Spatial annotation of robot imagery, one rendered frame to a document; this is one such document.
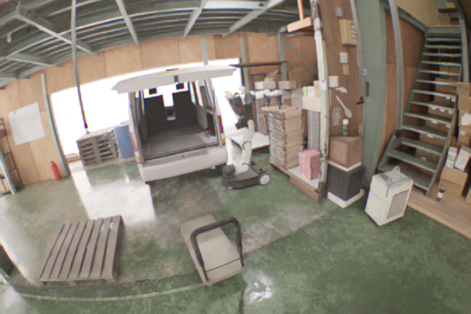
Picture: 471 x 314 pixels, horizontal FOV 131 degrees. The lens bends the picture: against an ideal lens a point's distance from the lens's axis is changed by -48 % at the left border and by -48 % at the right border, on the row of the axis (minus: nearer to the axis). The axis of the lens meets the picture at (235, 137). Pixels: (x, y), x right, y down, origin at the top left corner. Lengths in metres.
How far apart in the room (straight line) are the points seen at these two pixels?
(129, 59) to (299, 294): 5.17
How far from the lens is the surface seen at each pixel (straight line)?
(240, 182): 3.10
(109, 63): 5.23
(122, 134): 5.62
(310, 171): 3.04
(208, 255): 1.95
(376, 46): 3.04
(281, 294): 1.88
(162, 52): 5.12
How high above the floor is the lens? 1.64
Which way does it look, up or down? 17 degrees down
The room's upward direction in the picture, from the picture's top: 7 degrees counter-clockwise
